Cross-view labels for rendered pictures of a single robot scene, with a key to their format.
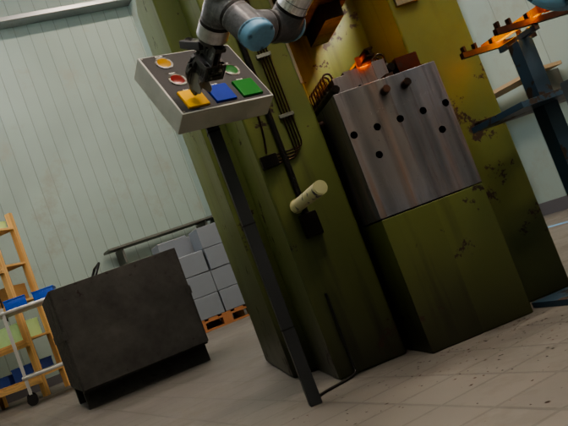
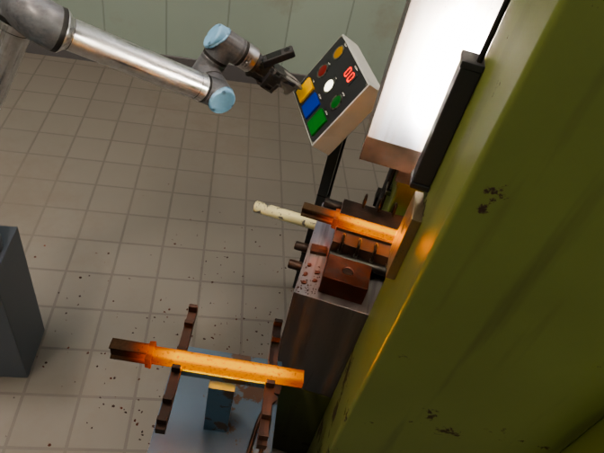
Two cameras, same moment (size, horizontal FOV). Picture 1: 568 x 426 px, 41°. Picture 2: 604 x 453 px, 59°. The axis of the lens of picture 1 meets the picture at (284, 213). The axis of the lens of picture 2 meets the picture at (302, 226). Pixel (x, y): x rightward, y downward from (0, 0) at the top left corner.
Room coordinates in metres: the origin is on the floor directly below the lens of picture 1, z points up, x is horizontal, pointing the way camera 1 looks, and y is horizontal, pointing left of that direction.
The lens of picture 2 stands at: (2.79, -1.54, 1.99)
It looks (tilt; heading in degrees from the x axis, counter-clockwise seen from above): 43 degrees down; 103
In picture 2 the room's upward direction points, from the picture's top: 14 degrees clockwise
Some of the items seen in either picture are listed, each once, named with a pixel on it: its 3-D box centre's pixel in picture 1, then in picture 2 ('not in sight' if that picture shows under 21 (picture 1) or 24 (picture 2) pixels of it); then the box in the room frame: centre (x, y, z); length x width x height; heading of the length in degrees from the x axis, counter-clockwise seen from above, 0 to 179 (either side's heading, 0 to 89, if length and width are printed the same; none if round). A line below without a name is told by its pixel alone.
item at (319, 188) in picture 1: (308, 197); (310, 222); (2.47, -0.09, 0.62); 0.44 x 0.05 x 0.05; 10
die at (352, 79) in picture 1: (346, 92); (407, 246); (2.83, -0.38, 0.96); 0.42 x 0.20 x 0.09; 10
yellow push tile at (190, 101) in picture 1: (193, 99); (306, 91); (2.28, 0.13, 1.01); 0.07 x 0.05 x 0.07; 125
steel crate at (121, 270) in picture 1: (122, 330); not in sight; (5.66, 1.41, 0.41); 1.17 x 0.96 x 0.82; 25
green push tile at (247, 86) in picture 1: (247, 88); (317, 122); (2.40, -0.03, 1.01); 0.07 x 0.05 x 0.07; 125
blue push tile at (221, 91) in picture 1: (221, 93); (311, 106); (2.34, 0.05, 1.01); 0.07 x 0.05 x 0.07; 125
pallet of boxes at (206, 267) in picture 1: (199, 281); not in sight; (9.94, 1.34, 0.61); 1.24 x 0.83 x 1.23; 24
